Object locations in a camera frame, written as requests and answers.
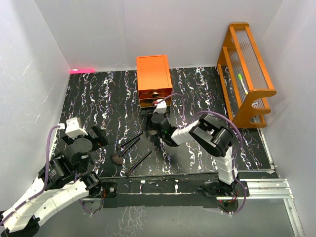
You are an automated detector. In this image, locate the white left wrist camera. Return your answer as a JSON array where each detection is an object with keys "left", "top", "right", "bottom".
[{"left": 58, "top": 117, "right": 87, "bottom": 139}]

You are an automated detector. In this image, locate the clear acrylic drawer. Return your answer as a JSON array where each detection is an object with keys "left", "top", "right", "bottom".
[
  {"left": 138, "top": 88, "right": 172, "bottom": 99},
  {"left": 141, "top": 108, "right": 154, "bottom": 117},
  {"left": 140, "top": 97, "right": 172, "bottom": 108}
]

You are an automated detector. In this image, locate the orange wooden shelf rack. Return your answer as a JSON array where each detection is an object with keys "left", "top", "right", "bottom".
[{"left": 217, "top": 22, "right": 277, "bottom": 128}]

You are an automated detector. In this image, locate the green marker pen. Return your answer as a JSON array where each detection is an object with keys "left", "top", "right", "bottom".
[{"left": 237, "top": 74, "right": 248, "bottom": 95}]

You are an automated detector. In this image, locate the pink tape strip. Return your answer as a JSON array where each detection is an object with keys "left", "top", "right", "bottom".
[{"left": 70, "top": 69, "right": 95, "bottom": 75}]

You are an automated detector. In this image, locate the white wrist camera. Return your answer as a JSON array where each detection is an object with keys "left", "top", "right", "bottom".
[
  {"left": 58, "top": 117, "right": 87, "bottom": 139},
  {"left": 154, "top": 99, "right": 167, "bottom": 114}
]

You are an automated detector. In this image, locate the thin black makeup brush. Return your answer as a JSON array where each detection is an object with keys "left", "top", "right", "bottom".
[{"left": 116, "top": 131, "right": 143, "bottom": 151}]

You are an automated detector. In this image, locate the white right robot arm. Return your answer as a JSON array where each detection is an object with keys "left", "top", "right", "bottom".
[{"left": 147, "top": 112, "right": 238, "bottom": 196}]

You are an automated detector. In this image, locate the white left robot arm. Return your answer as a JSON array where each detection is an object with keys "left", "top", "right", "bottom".
[{"left": 0, "top": 125, "right": 109, "bottom": 237}]

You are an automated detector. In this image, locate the small black makeup brush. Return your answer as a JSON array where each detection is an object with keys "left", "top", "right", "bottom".
[{"left": 125, "top": 151, "right": 152, "bottom": 177}]

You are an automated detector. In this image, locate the aluminium mounting rail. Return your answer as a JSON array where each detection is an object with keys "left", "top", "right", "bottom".
[{"left": 18, "top": 179, "right": 304, "bottom": 237}]

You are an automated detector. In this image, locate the large fluffy powder brush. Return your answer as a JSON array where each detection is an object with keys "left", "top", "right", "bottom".
[{"left": 111, "top": 137, "right": 140, "bottom": 166}]

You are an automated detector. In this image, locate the orange drawer cabinet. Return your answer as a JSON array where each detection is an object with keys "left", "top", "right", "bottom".
[{"left": 136, "top": 55, "right": 173, "bottom": 111}]

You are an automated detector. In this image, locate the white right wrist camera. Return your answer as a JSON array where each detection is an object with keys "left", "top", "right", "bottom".
[{"left": 154, "top": 99, "right": 167, "bottom": 114}]

